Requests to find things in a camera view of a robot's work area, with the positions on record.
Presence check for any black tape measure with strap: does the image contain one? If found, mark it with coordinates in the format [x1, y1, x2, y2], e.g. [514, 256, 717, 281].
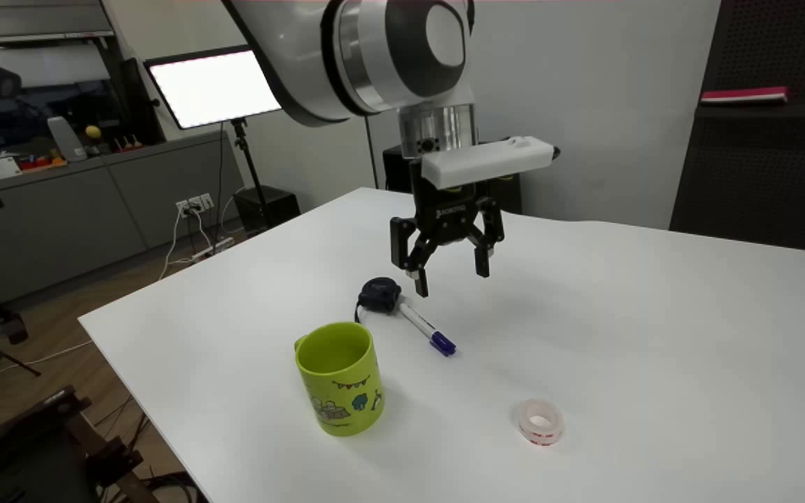
[356, 274, 408, 325]

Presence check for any black light stand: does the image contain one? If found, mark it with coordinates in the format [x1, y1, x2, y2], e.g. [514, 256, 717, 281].
[229, 117, 271, 204]

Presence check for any black box on floor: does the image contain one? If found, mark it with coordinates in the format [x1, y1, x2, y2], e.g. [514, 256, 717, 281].
[232, 186, 303, 235]

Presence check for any grey wall cabinet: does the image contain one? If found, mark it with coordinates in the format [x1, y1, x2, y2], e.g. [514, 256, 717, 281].
[0, 0, 117, 46]

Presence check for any clear tape roll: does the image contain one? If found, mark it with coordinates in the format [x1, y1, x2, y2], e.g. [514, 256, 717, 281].
[513, 400, 567, 451]

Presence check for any white power cable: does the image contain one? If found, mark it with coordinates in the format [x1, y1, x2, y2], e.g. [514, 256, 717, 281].
[159, 207, 239, 274]

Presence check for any tall black cabinet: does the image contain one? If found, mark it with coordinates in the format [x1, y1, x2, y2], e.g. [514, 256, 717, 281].
[669, 0, 805, 257]

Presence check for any black metal frame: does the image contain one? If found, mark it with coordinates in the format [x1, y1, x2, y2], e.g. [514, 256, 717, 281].
[0, 386, 209, 503]

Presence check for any bright LED light panel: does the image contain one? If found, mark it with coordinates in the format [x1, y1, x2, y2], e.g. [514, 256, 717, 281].
[144, 46, 285, 134]

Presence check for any grey bottle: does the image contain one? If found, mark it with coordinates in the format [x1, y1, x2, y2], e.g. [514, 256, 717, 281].
[49, 115, 90, 165]

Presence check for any grey low cabinet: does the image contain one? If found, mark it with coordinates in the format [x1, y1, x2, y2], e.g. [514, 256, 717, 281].
[0, 128, 247, 319]

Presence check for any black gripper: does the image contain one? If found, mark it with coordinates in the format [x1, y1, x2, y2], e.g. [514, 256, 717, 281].
[388, 172, 510, 300]

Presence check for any white wall power outlet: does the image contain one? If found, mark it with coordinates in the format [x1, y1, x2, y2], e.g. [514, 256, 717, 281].
[173, 191, 215, 219]

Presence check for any pink book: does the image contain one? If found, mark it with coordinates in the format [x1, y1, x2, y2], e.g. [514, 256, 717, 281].
[698, 84, 791, 108]

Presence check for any blue capped white marker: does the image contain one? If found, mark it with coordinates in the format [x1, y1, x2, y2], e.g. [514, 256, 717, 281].
[398, 298, 458, 358]

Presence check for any yellow green mug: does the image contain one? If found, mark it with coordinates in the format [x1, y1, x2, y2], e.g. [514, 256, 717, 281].
[292, 319, 388, 441]

